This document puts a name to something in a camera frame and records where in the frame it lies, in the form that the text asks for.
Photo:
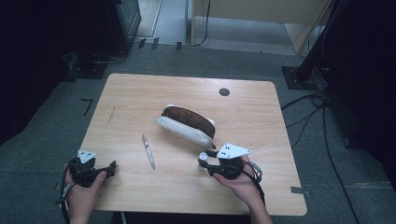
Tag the grey floor tape piece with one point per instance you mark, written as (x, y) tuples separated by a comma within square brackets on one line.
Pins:
[(297, 189)]

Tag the person's left hand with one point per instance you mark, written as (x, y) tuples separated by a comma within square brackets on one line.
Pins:
[(81, 199)]

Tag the black round table grommet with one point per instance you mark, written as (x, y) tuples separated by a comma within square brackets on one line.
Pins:
[(224, 92)]

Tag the black cabinet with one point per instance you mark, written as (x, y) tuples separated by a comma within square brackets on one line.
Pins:
[(124, 21)]

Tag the black flat base plate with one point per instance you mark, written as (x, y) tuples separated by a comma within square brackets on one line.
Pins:
[(87, 70)]

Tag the pink and silver pen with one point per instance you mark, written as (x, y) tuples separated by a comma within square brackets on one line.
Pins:
[(148, 151)]

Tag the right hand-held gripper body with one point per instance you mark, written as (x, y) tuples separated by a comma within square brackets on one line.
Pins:
[(229, 169)]

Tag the dark curtain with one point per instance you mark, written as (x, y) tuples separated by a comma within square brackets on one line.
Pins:
[(370, 77), (37, 62)]

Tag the black stand with base plate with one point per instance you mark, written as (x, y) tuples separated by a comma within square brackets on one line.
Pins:
[(299, 77)]

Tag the person's right hand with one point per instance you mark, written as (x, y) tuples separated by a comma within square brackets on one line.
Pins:
[(246, 186)]

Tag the white pencil case brown lining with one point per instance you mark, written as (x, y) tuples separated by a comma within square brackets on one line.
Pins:
[(186, 124)]

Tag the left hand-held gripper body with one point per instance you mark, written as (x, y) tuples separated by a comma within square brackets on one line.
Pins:
[(82, 172)]

